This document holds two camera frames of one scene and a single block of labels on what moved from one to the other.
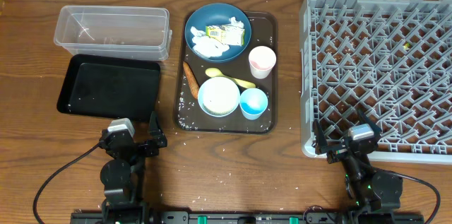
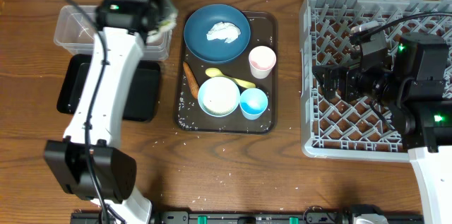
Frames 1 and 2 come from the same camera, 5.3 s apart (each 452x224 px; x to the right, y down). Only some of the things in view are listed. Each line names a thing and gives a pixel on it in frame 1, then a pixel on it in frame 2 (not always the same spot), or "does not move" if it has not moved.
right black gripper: [340, 150] -> [339, 83]
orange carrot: [193, 82] does not move
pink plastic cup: [262, 59] does not move
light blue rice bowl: [218, 97] does not move
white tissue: [207, 46] -> [228, 31]
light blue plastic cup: [253, 102] does not move
